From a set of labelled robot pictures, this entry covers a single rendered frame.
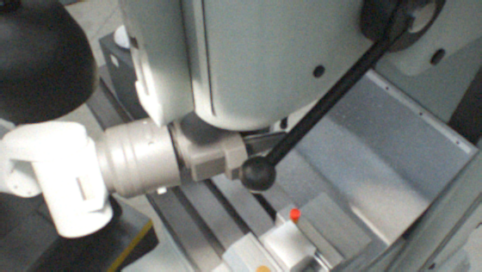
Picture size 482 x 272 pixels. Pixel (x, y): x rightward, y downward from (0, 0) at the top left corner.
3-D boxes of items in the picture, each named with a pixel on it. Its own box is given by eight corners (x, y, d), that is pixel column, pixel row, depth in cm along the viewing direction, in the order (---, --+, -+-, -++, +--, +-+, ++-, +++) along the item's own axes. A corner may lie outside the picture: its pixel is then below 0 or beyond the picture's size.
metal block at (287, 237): (286, 282, 64) (289, 268, 60) (262, 253, 67) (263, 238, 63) (311, 263, 66) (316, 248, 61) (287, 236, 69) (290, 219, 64)
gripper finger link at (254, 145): (283, 141, 53) (237, 154, 52) (286, 126, 51) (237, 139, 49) (288, 151, 52) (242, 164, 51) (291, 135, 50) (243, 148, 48)
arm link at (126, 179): (131, 133, 44) (19, 163, 41) (156, 219, 47) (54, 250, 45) (126, 108, 54) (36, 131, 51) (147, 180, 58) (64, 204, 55)
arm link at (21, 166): (46, 145, 41) (-22, 139, 48) (74, 219, 44) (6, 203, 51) (95, 120, 46) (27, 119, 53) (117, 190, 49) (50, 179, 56)
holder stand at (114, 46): (173, 154, 90) (157, 88, 74) (117, 101, 99) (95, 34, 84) (214, 125, 95) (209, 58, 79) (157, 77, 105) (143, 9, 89)
